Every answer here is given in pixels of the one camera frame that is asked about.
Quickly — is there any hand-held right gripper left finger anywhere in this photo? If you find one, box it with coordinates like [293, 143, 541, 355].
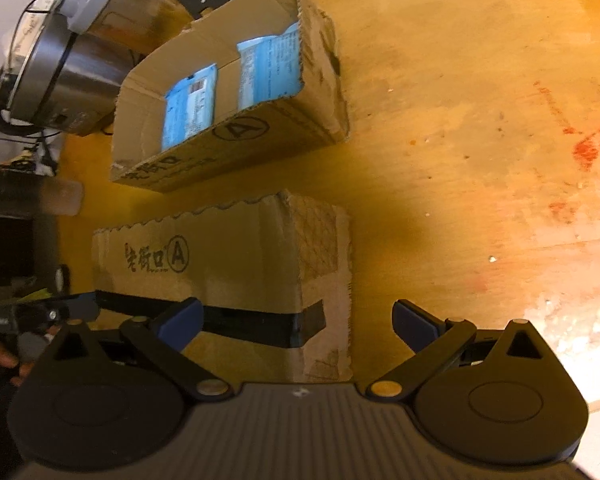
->
[46, 297, 233, 403]

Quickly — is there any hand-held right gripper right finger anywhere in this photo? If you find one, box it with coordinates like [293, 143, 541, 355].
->
[365, 299, 548, 402]

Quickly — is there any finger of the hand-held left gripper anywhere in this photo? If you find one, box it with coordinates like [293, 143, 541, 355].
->
[55, 292, 102, 324]

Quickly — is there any cardboard box with black tape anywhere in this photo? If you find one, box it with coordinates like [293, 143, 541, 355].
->
[91, 189, 355, 384]

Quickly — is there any blue wet wipes packet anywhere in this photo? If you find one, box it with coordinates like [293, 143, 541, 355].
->
[161, 63, 219, 152]
[236, 22, 302, 111]

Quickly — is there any wooden desktop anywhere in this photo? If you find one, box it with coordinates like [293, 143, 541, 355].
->
[55, 0, 600, 411]

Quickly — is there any steel rice cooker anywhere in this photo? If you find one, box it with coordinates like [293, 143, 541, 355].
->
[0, 9, 142, 137]

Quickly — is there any translucent plastic cup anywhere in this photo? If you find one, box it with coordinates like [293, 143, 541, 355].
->
[0, 169, 84, 217]

